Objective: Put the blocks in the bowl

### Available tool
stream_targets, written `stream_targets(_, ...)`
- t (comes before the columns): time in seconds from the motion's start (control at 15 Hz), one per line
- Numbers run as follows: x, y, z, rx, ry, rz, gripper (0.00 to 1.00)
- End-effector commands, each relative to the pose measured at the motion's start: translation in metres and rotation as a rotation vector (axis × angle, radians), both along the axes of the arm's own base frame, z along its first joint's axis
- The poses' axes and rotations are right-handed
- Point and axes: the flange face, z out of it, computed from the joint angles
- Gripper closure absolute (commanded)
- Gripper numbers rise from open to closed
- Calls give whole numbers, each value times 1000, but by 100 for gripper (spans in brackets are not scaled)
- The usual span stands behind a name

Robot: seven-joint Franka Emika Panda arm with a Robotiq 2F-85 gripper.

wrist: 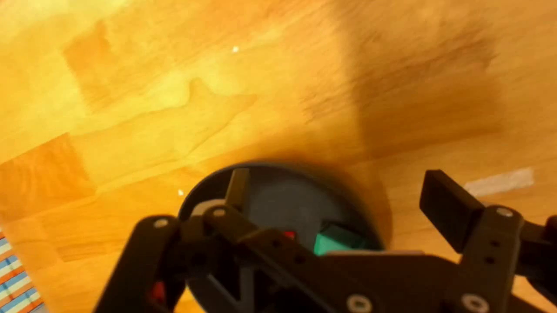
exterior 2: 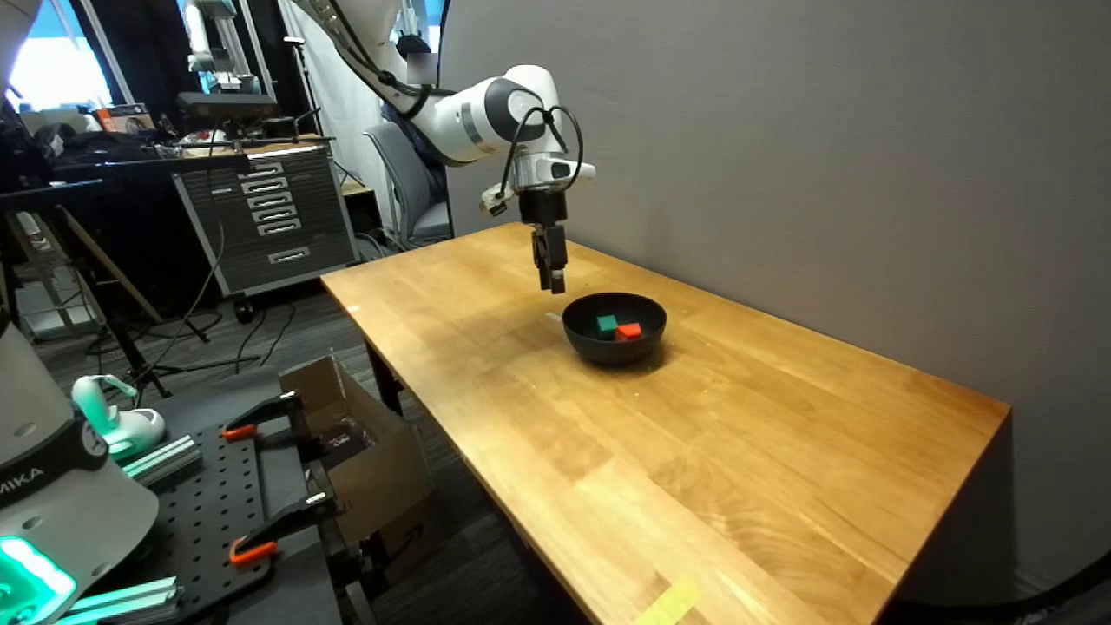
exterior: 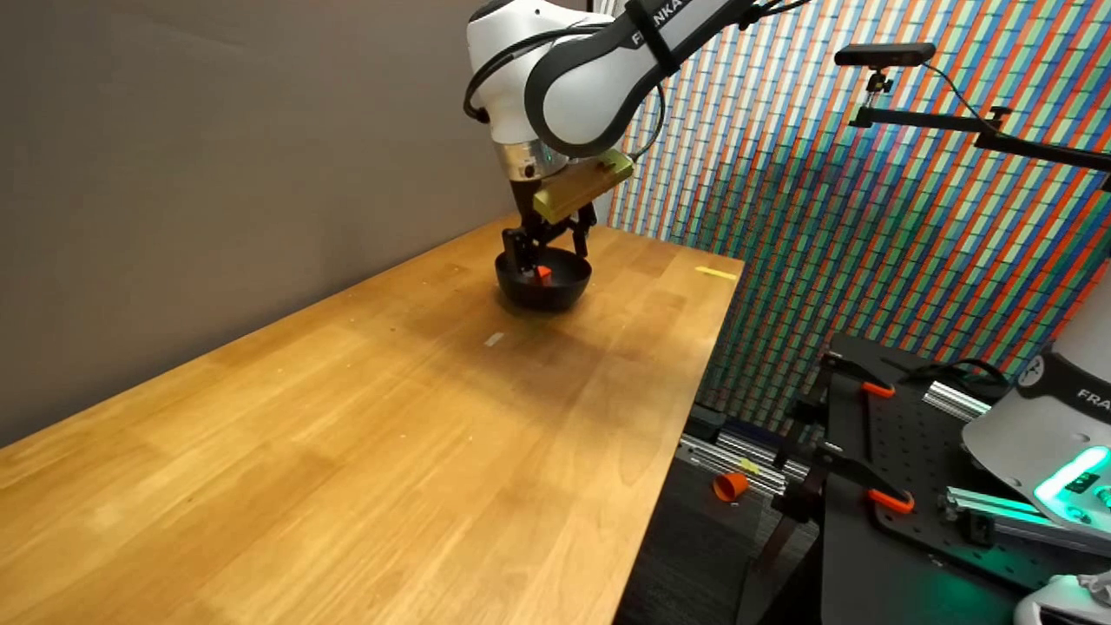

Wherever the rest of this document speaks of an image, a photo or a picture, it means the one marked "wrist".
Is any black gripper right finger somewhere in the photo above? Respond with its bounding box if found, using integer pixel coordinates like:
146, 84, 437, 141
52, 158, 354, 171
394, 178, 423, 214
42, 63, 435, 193
418, 169, 557, 313

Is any black bowl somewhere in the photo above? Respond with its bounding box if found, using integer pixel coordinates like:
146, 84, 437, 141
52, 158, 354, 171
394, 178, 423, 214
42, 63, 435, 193
176, 162, 387, 313

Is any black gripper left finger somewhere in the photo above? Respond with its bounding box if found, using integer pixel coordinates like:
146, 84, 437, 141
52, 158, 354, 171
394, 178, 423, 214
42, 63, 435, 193
94, 165, 350, 313

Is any striped multicolour carpet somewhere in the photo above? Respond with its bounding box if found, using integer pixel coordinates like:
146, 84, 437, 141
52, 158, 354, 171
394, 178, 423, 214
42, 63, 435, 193
0, 231, 49, 313

